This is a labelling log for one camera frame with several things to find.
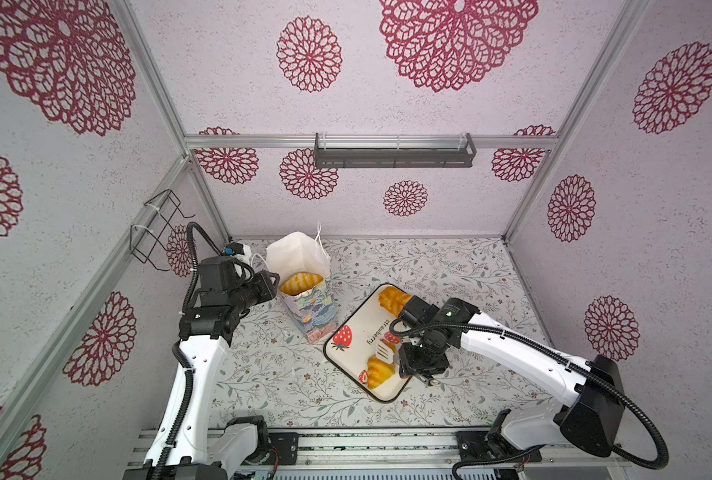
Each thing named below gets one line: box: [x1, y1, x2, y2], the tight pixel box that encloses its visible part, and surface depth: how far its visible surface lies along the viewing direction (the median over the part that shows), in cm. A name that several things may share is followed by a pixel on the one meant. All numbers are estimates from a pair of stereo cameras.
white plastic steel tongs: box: [375, 340, 400, 365], surface depth 81 cm
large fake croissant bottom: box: [367, 354, 397, 390], surface depth 84 cm
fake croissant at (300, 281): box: [280, 272, 323, 295], surface depth 94 cm
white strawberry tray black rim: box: [323, 283, 412, 403], surface depth 92 cm
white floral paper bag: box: [267, 223, 338, 344], surface depth 88 cm
